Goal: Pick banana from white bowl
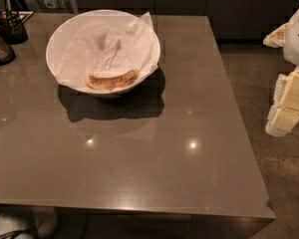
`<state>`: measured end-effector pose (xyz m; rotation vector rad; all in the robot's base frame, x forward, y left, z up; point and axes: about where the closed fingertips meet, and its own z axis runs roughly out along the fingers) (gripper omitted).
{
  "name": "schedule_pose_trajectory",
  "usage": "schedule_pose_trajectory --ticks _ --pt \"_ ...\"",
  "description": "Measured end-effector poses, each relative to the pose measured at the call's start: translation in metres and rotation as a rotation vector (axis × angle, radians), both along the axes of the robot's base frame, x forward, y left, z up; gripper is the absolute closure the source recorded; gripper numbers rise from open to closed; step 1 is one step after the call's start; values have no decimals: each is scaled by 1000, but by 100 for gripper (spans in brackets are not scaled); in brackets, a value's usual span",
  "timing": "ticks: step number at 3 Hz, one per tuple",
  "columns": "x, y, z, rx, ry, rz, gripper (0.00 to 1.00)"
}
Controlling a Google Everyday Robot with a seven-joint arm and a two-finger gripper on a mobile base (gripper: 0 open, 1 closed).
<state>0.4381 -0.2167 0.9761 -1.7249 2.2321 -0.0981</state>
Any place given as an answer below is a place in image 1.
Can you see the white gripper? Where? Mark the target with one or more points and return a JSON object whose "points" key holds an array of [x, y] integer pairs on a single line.
{"points": [[297, 37]]}

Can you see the spotted yellow banana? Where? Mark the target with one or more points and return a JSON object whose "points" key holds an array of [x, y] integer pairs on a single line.
{"points": [[121, 81]]}

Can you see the white bowl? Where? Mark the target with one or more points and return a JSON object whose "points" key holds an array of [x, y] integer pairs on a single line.
{"points": [[61, 39]]}

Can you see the white paper liner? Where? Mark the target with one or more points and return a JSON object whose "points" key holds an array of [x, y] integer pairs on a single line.
{"points": [[103, 50]]}

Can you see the white object under table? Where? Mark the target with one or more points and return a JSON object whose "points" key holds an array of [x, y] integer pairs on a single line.
{"points": [[27, 223]]}

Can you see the black wire utensil basket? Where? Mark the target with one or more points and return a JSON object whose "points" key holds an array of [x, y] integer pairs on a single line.
{"points": [[13, 30]]}

